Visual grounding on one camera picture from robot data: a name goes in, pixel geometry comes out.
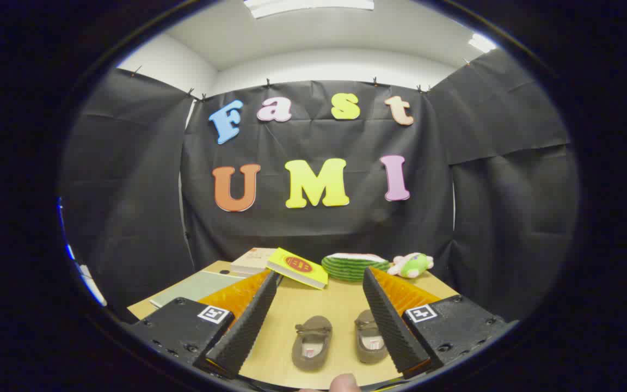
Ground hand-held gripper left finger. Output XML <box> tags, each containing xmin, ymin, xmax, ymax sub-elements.
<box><xmin>127</xmin><ymin>269</ymin><xmax>282</xmax><ymax>380</ymax></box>

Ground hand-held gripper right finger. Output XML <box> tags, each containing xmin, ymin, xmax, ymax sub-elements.
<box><xmin>362</xmin><ymin>267</ymin><xmax>520</xmax><ymax>381</ymax></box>

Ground brown fuzzy shoe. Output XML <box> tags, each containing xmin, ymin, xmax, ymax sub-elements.
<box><xmin>292</xmin><ymin>315</ymin><xmax>333</xmax><ymax>372</ymax></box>
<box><xmin>354</xmin><ymin>309</ymin><xmax>389</xmax><ymax>364</ymax></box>

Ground pale green fabric storage box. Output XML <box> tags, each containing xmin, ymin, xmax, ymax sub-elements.
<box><xmin>149</xmin><ymin>271</ymin><xmax>249</xmax><ymax>309</ymax></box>

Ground pink and green plush toy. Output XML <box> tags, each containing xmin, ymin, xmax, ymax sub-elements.
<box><xmin>387</xmin><ymin>252</ymin><xmax>434</xmax><ymax>279</ymax></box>

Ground beige cover book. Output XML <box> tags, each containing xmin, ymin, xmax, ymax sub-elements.
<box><xmin>230</xmin><ymin>248</ymin><xmax>277</xmax><ymax>275</ymax></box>

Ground watermelon slice plush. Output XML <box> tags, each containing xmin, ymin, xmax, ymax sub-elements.
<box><xmin>322</xmin><ymin>253</ymin><xmax>390</xmax><ymax>282</ymax></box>

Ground yellow book with red circle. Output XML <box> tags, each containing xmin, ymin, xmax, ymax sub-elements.
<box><xmin>266</xmin><ymin>248</ymin><xmax>329</xmax><ymax>290</ymax></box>

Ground small ceiling light panel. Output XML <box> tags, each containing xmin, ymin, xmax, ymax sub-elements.
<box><xmin>468</xmin><ymin>33</ymin><xmax>498</xmax><ymax>54</ymax></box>

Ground long ceiling light panel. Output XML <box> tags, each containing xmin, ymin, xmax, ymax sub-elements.
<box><xmin>244</xmin><ymin>0</ymin><xmax>375</xmax><ymax>20</ymax></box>

